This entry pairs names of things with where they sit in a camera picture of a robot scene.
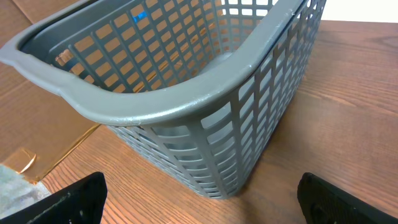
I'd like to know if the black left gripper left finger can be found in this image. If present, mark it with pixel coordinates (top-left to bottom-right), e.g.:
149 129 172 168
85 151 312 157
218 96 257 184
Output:
1 172 108 224

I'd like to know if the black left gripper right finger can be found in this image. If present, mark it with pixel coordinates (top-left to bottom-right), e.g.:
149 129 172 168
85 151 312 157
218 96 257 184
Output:
297 172 397 224

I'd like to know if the grey plastic basket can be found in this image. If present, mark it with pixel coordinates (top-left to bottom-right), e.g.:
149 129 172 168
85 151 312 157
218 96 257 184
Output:
1 0 326 199

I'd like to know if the brown cardboard sheet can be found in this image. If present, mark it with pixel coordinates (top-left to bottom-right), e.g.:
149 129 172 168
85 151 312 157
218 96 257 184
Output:
0 0 102 184

